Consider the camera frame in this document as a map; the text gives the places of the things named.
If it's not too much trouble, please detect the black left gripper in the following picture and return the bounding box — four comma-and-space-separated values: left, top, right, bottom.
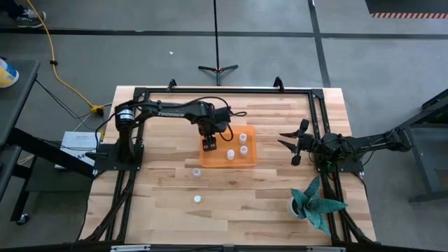
196, 118, 220, 152

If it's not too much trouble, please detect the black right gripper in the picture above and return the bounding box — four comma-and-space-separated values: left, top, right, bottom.
277, 118, 318, 167

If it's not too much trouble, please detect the orange translucent plastic basket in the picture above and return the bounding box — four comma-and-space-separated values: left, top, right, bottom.
198, 125, 258, 169

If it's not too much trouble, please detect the teal artificial plant white pot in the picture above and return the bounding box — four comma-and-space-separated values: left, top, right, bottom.
286, 174, 349, 236

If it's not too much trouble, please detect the black tripod pole stand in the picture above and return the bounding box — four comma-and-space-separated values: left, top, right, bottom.
197, 0, 239, 87

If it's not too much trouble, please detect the white cardboard box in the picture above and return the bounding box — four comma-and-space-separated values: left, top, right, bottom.
55, 129, 106, 171

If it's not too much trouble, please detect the black metal stand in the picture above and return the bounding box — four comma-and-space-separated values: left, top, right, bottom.
398, 89, 448, 204

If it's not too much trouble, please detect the black mat hazard stripe edge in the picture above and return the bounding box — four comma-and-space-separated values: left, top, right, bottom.
365, 0, 448, 19

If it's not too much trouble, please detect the dark grey side table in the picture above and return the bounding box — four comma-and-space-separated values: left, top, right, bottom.
0, 59, 99, 225

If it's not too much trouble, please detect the yellow white blue bag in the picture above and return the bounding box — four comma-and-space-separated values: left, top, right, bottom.
0, 57, 20, 88

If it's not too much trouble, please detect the person's shoe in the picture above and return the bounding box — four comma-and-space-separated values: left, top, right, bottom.
13, 7, 47, 29

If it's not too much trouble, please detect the person's leg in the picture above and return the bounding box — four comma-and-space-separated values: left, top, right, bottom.
0, 0, 26, 19

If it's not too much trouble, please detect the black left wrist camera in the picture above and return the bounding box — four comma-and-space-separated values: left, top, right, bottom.
212, 106, 232, 134

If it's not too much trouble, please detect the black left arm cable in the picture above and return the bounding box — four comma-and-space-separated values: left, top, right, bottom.
195, 96, 248, 143

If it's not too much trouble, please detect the black aluminium rig frame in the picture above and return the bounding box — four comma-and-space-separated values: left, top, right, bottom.
78, 76, 377, 252

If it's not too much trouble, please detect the silver metal bracket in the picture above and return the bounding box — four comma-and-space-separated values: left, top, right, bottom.
306, 246, 347, 252
110, 244, 151, 252

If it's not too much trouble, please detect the black floor cable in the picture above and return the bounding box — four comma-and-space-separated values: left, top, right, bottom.
34, 79, 96, 122

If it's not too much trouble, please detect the yellow extension cable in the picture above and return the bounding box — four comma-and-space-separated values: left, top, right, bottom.
26, 0, 106, 116

